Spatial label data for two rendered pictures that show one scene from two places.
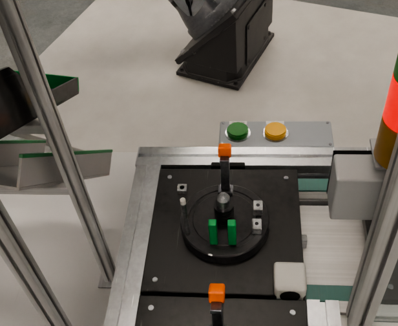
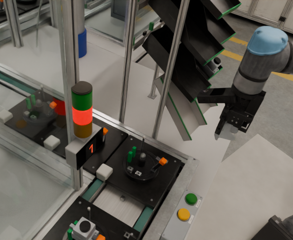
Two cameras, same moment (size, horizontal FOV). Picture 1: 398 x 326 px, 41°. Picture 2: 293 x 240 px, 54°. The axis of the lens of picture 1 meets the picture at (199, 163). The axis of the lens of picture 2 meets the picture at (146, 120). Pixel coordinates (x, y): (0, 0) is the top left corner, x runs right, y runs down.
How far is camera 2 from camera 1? 94 cm
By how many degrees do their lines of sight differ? 66
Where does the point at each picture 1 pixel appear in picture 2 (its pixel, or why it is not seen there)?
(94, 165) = (180, 126)
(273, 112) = not seen: outside the picture
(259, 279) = (112, 165)
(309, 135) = (174, 229)
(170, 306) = (119, 139)
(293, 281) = (101, 169)
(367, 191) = not seen: hidden behind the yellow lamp
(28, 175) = (158, 83)
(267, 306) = (100, 162)
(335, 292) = (92, 189)
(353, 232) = not seen: hidden behind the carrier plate
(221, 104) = (236, 230)
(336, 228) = (122, 217)
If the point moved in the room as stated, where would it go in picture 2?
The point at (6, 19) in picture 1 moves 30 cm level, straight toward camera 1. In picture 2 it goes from (174, 45) to (82, 35)
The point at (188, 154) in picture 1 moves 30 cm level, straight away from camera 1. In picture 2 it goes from (186, 175) to (264, 202)
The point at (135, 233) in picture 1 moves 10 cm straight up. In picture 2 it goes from (156, 145) to (160, 128)
